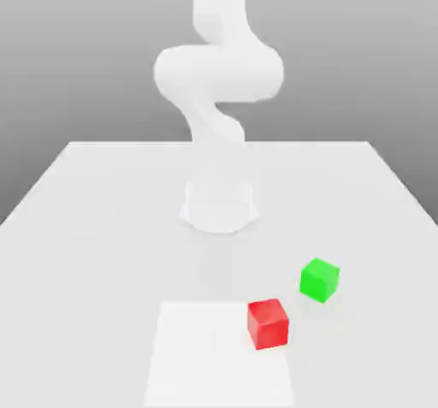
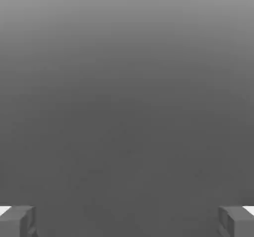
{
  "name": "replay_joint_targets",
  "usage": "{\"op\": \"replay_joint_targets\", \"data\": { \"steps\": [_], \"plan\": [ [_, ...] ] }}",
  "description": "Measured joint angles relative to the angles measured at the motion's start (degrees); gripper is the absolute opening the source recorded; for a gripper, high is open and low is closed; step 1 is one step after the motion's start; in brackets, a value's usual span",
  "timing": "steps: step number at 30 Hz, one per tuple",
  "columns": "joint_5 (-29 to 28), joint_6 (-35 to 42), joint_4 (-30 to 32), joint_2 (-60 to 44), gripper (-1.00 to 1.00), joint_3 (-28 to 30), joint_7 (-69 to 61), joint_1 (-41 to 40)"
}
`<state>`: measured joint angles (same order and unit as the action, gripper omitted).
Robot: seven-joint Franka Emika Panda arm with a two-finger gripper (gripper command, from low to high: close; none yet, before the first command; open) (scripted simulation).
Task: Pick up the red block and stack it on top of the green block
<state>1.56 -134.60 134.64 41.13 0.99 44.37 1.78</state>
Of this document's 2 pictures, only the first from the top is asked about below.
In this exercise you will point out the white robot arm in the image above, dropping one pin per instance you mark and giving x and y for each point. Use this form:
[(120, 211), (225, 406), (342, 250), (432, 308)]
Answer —
[(219, 72)]

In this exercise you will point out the small green cube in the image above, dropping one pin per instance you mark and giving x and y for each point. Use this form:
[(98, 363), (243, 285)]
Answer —
[(319, 280)]

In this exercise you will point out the small red cube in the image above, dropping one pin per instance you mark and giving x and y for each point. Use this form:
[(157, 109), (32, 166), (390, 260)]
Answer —
[(268, 324)]

